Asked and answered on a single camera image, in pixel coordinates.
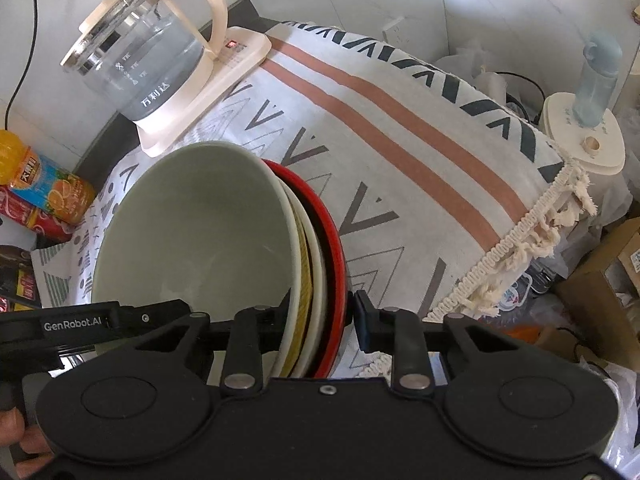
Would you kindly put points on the patterned fringed tablecloth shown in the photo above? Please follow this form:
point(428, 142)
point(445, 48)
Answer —
point(400, 160)

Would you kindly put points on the red bowl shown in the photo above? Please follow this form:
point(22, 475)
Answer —
point(336, 280)

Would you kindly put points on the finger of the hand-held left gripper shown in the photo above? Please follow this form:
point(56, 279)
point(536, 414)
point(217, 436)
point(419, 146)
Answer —
point(155, 311)

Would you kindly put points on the pale blue bottle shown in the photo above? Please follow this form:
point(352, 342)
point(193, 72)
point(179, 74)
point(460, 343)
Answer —
point(597, 80)

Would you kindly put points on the white plastic bag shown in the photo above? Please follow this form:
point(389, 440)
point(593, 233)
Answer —
point(470, 65)

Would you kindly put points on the cardboard box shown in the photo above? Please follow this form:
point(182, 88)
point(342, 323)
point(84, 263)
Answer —
point(600, 290)

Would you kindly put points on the white appliance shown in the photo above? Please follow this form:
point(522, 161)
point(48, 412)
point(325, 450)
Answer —
point(590, 150)

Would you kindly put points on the cream kettle base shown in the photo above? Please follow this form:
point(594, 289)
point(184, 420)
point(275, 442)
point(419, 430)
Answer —
point(225, 75)

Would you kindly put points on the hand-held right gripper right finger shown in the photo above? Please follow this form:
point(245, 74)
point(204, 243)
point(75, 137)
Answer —
point(361, 321)

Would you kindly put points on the person's left hand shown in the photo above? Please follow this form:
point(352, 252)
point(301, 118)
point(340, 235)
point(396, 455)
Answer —
point(27, 442)

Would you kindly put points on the red soda bottle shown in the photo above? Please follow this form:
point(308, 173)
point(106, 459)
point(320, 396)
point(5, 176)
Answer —
point(30, 217)

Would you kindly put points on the orange juice bottle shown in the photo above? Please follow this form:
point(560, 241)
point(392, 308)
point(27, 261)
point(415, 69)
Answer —
point(45, 180)

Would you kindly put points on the white wall socket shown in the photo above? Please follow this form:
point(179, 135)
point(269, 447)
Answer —
point(394, 30)

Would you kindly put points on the white bowl with yellow outside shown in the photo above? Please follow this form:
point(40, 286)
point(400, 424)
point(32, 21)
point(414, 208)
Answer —
point(200, 240)

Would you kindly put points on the cream bowl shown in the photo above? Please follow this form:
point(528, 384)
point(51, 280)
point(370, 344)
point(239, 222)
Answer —
point(319, 270)

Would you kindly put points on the dark cola bottle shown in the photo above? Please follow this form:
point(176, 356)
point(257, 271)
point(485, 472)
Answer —
point(17, 275)

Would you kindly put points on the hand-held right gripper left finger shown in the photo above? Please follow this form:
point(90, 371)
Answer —
point(250, 340)

